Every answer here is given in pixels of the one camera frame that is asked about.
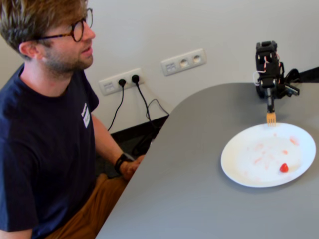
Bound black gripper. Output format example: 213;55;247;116
258;73;278;112

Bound orange wooden fork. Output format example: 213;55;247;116
266;110;278;128

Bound man's left forearm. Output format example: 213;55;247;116
96;124;124;166

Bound man's left hand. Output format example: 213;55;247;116
121;154;146;181

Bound white round plate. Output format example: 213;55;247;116
220;122;317;188

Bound black wristwatch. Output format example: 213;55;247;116
114;152;134;175

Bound white name tag sticker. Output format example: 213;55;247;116
80;101;91;129

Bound tortoiseshell round glasses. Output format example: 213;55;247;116
31;7;94;43

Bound man in navy t-shirt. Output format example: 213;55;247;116
0;0;146;239

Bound white empty wall socket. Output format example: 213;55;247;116
160;48;208;77

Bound black plug with cable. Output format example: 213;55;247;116
107;78;127;132
131;74;160;130

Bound white wall socket with plugs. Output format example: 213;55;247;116
98;67;146;96

